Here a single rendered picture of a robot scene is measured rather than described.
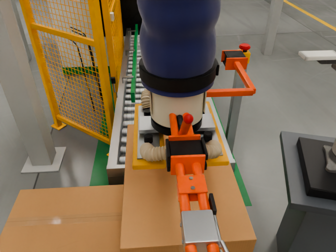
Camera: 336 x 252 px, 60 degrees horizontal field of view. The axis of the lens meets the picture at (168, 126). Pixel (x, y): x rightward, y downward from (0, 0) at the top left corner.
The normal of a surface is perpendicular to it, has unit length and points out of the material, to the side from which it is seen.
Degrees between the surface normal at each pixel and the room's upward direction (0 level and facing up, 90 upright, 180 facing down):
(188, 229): 0
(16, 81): 90
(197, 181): 0
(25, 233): 0
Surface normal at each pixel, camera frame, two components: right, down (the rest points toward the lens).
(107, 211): 0.00, -0.80
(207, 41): 0.75, 0.14
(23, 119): 0.07, 0.60
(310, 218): -0.22, 0.58
